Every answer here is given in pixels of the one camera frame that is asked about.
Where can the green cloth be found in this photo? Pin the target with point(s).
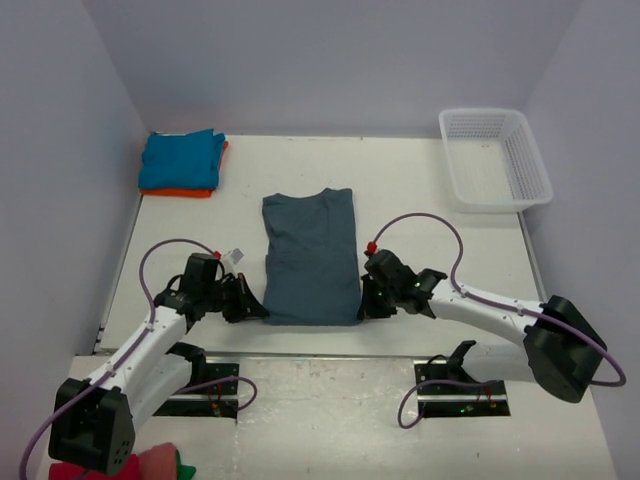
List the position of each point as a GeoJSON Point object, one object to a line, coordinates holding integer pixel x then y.
{"type": "Point", "coordinates": [183, 471]}

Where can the folded orange t-shirt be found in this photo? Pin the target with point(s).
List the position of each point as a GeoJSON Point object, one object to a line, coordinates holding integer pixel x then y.
{"type": "Point", "coordinates": [200, 190]}

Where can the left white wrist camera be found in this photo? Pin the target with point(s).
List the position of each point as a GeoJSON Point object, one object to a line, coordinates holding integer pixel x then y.
{"type": "Point", "coordinates": [230, 260]}

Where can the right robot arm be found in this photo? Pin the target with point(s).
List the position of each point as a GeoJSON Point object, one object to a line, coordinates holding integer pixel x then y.
{"type": "Point", "coordinates": [563, 351]}

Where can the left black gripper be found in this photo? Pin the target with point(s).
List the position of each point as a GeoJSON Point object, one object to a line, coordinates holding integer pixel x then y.
{"type": "Point", "coordinates": [246, 306]}

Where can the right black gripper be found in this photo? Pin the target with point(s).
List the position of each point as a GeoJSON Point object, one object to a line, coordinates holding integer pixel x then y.
{"type": "Point", "coordinates": [370, 309]}

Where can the white plastic basket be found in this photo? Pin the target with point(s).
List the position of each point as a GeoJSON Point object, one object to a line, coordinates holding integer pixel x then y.
{"type": "Point", "coordinates": [493, 161]}

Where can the pink folded cloth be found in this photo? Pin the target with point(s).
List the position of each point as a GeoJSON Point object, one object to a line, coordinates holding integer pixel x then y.
{"type": "Point", "coordinates": [159, 463]}

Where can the magenta folded cloth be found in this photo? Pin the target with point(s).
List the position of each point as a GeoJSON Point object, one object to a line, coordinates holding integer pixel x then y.
{"type": "Point", "coordinates": [67, 471]}

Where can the grey-blue t-shirt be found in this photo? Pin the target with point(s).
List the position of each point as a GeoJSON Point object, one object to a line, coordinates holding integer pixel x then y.
{"type": "Point", "coordinates": [312, 269]}

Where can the folded blue t-shirt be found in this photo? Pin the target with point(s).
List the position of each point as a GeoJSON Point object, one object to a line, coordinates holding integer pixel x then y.
{"type": "Point", "coordinates": [182, 161]}

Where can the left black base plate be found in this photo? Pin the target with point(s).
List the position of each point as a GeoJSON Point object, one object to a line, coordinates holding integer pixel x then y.
{"type": "Point", "coordinates": [217, 401]}

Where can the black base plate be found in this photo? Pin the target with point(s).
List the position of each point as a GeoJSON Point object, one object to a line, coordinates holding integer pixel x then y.
{"type": "Point", "coordinates": [217, 401]}
{"type": "Point", "coordinates": [451, 401]}

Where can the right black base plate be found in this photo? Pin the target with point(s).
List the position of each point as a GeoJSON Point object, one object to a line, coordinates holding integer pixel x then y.
{"type": "Point", "coordinates": [451, 401]}

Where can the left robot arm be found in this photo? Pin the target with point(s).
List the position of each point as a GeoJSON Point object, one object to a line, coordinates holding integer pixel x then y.
{"type": "Point", "coordinates": [97, 417]}

